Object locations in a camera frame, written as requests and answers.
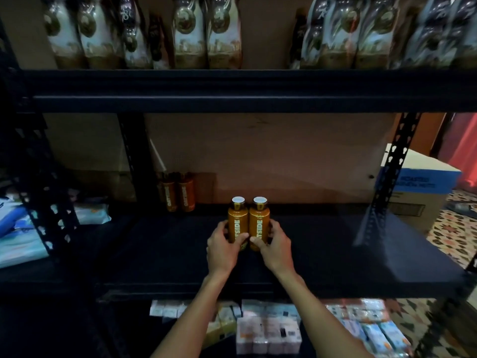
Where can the flat white packet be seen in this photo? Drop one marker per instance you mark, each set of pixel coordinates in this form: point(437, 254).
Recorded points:
point(268, 308)

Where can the tissue packs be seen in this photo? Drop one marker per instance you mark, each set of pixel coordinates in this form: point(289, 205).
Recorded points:
point(222, 324)

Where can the stack of pink white boxes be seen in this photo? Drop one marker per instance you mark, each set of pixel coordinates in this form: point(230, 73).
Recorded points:
point(268, 335)

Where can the row of yellow-capped coffee bottles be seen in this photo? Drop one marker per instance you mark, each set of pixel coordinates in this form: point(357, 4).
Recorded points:
point(186, 33)

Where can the row of orange blue packets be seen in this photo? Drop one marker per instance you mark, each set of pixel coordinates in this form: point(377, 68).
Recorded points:
point(376, 335)

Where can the person's right forearm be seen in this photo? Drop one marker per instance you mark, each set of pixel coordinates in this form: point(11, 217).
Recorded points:
point(320, 320)

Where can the person's right hand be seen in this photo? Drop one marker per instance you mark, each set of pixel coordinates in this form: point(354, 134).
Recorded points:
point(277, 253)

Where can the person's left forearm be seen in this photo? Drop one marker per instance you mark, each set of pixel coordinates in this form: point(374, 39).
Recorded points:
point(190, 320)

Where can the row of pale pink packets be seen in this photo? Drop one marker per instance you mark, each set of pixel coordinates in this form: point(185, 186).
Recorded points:
point(358, 308)

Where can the brown wooden cabinet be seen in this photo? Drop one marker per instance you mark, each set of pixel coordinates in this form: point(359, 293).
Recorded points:
point(417, 134)

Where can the black metal shelf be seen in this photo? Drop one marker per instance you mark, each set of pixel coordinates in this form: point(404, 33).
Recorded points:
point(246, 89)
point(37, 190)

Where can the row of wet wipe packs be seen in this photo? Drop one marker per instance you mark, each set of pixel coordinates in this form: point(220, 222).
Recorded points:
point(22, 242)

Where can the red curtain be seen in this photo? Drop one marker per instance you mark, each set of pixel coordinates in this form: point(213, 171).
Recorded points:
point(466, 160)

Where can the person's left hand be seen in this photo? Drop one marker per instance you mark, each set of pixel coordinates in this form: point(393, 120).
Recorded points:
point(223, 253)

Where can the blue white cashew carton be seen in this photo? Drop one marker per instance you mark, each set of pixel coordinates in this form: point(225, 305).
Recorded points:
point(421, 186)

